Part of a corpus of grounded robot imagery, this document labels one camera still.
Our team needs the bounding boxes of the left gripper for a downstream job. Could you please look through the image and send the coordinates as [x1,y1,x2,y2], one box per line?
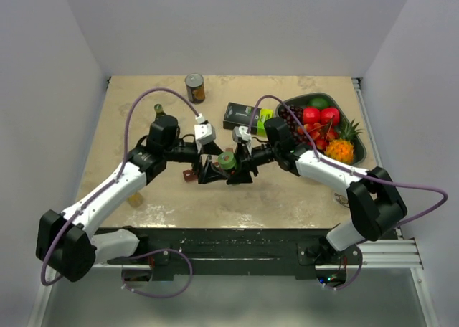
[164,139,227,183]

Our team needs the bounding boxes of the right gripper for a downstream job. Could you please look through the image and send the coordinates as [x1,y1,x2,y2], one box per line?
[225,141,280,184]

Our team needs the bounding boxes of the green pill bottle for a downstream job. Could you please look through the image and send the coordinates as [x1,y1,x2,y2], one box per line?
[217,151,237,175]

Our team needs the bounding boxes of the red weekly pill organizer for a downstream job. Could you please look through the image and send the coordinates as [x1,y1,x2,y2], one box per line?
[183,169,198,183]

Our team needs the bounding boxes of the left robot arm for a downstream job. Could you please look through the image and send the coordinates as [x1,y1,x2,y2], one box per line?
[36,115,222,282]

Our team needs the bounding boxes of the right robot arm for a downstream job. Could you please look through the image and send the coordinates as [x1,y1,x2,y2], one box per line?
[218,118,407,265]

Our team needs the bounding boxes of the black green carton box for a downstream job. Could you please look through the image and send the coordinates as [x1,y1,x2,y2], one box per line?
[222,103,273,137]

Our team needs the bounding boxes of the dark red grapes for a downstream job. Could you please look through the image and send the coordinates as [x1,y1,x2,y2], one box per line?
[278,105,307,143]

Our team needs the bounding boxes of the green glass bottle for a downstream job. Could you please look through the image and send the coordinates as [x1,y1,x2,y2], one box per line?
[154,103,165,119]

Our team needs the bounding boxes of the orange black tin can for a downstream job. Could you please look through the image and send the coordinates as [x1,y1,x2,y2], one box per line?
[184,73,205,104]

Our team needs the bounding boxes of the clear amber pill jar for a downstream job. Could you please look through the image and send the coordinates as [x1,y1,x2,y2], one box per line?
[126,192,144,209]

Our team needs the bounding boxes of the left red apple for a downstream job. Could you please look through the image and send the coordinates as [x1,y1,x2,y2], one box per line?
[302,106,321,124]

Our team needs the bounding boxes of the red apple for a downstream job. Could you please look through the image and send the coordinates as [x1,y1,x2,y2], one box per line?
[302,106,321,124]
[321,107,341,126]

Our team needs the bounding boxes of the peach red fruit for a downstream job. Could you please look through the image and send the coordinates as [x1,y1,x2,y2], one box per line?
[303,123,339,151]

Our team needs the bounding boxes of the right red apple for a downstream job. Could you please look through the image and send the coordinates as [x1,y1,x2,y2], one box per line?
[321,107,341,126]

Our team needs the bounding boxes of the green lime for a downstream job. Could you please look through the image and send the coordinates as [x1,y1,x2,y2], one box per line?
[308,97,329,110]

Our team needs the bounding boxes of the small pineapple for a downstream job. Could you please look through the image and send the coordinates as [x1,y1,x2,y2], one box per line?
[324,120,362,165]

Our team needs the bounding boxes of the white paper cup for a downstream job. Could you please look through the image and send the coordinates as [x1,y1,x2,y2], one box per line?
[333,192,349,209]

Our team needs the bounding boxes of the grey fruit tray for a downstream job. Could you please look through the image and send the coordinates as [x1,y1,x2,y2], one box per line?
[275,93,366,164]

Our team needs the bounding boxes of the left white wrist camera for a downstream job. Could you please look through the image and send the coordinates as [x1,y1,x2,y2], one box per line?
[194,113,216,153]

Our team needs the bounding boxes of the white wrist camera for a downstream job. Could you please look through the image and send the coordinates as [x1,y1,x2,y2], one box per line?
[232,125,252,143]
[194,113,216,153]

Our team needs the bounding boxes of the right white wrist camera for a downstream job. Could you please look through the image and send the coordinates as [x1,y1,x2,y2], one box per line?
[232,125,252,143]

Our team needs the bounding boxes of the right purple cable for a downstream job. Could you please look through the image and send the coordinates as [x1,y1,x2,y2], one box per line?
[247,95,449,292]

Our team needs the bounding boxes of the purple cable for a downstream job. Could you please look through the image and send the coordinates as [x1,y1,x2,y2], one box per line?
[247,95,449,292]
[39,87,205,299]

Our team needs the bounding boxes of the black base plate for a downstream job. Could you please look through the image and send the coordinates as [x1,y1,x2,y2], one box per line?
[109,227,362,280]

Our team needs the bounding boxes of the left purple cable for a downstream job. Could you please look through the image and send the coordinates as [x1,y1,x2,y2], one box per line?
[39,87,205,299]

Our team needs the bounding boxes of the aluminium frame rail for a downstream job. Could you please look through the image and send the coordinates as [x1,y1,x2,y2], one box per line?
[351,76,438,327]

